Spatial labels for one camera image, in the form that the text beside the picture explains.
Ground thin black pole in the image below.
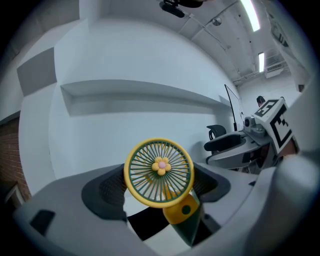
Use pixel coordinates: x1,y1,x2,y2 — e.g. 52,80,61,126
223,83,245,132

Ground black head-worn camera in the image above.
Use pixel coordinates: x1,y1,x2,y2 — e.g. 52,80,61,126
158,0,204,19

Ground yellow and green flower fan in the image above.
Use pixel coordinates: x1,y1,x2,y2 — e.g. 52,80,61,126
123,137,206,248

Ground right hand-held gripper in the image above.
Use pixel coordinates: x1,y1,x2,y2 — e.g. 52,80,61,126
203,97,300,170

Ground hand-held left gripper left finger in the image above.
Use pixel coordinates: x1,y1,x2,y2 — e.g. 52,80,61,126
13,163,161,256

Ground white air conditioner unit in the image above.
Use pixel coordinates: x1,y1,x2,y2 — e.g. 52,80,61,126
264,66,285,79

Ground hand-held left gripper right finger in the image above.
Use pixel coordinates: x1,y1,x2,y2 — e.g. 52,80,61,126
192,162,258,228

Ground white ceiling conduit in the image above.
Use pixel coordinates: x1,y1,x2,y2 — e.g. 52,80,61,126
188,13,251,83

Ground black office chair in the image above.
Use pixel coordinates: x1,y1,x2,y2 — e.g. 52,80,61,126
206,124,227,141

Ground person's right forearm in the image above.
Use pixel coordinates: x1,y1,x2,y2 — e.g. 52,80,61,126
281,138,300,158

